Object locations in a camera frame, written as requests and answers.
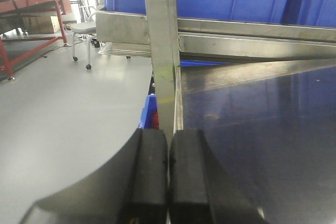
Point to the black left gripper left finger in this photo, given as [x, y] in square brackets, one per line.
[129, 188]

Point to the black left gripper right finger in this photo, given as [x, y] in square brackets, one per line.
[201, 191]

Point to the blue bin lower shelf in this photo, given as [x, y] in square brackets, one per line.
[149, 117]

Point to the red metal workbench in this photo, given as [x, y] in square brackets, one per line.
[23, 8]

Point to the cardboard box under workbench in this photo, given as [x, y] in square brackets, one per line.
[41, 24]

